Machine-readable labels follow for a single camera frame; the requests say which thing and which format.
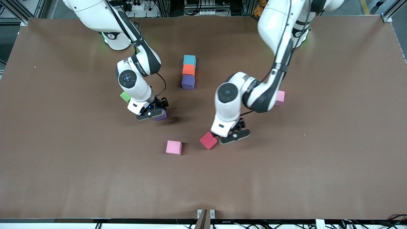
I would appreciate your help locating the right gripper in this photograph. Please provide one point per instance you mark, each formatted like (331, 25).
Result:
(160, 103)

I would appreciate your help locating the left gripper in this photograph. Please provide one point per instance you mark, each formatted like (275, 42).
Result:
(240, 123)

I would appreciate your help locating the purple foam block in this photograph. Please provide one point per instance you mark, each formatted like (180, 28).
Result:
(162, 116)
(188, 82)

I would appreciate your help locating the orange foam block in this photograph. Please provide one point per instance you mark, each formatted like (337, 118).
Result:
(188, 70)

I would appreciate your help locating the pink foam block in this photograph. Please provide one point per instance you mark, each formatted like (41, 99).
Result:
(173, 147)
(280, 97)

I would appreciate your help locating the cyan foam block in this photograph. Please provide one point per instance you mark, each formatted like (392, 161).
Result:
(189, 59)

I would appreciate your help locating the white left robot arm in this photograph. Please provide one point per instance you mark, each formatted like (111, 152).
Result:
(276, 19)

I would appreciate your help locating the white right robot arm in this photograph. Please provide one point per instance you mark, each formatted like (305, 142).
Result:
(95, 12)

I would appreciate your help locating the red foam block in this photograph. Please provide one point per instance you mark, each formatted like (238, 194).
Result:
(208, 140)

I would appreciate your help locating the green foam block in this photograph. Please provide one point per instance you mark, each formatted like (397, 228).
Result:
(124, 96)

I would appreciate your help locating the brown table mat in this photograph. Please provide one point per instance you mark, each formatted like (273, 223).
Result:
(286, 175)

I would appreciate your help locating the white power strip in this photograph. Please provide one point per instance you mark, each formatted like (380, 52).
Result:
(203, 12)
(140, 6)

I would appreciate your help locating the orange bag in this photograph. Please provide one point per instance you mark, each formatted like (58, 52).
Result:
(259, 9)

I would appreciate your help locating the metal clamp bracket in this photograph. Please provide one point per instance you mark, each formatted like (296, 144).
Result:
(205, 214)

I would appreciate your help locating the aluminium frame profile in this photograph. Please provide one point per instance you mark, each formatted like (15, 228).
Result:
(22, 14)
(392, 9)

